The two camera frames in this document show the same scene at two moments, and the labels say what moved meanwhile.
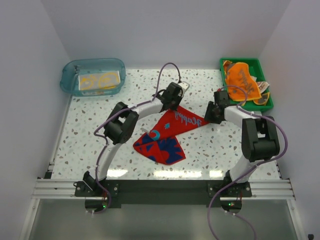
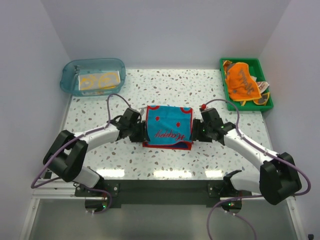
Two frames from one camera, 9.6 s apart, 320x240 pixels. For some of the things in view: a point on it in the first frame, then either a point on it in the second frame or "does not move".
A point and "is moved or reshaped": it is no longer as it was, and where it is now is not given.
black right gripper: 208,117 to 197,124
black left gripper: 179,98 to 142,136
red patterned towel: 161,144 is moved or reshaped
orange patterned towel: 238,73 does not move
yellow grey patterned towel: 99,80 does not move
